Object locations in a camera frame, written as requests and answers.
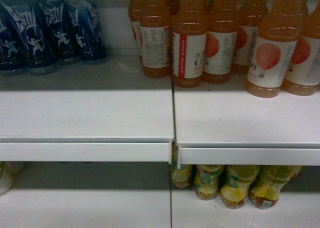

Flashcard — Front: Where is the far right peach juice bottle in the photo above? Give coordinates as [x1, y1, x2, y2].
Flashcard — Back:
[281, 7, 320, 96]

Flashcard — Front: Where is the peach juice bottle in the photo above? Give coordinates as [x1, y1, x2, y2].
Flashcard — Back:
[281, 7, 320, 96]
[245, 0, 305, 98]
[231, 0, 269, 75]

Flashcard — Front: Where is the white bottle lower left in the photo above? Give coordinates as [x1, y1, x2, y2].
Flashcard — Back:
[0, 161, 25, 195]

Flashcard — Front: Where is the white left shelf board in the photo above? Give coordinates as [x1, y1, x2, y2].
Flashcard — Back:
[0, 57, 174, 162]

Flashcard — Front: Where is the orange juice bottle red stripe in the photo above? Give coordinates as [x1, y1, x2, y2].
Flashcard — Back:
[171, 0, 208, 88]

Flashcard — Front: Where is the orange juice bottle peach label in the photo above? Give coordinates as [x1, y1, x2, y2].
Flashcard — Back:
[202, 0, 240, 84]

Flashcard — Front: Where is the white right shelf board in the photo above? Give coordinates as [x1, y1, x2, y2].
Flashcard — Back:
[173, 75, 320, 166]

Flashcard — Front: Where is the front right peach juice bottle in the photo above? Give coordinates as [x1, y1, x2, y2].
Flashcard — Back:
[245, 0, 305, 98]

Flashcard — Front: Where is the blue sports drink bottle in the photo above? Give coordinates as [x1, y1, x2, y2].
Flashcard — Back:
[0, 4, 26, 76]

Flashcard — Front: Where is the back peach juice bottle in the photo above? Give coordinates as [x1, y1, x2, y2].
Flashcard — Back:
[231, 0, 269, 75]

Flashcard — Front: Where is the orange juice bottle text label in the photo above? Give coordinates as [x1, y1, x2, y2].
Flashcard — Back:
[140, 0, 172, 78]

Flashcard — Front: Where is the yellow lemon tea bottle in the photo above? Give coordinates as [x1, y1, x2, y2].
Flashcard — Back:
[170, 164, 193, 189]

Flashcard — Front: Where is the white shelf board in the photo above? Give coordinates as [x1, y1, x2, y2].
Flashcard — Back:
[0, 57, 174, 162]
[173, 75, 320, 166]

